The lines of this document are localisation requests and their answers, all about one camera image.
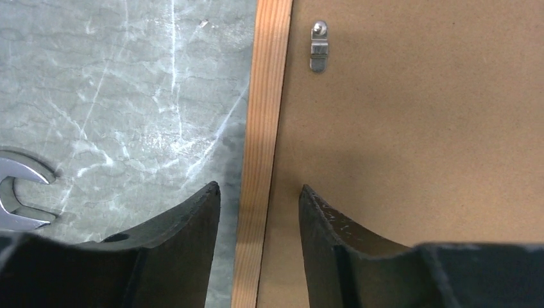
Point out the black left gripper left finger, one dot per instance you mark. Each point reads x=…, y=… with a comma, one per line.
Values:
x=162, y=262

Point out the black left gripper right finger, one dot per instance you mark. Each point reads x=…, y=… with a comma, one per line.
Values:
x=347, y=265

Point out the silver open-end wrench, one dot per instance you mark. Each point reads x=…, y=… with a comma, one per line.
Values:
x=16, y=213

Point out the silver frame turn clip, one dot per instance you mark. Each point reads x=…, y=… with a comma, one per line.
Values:
x=319, y=47

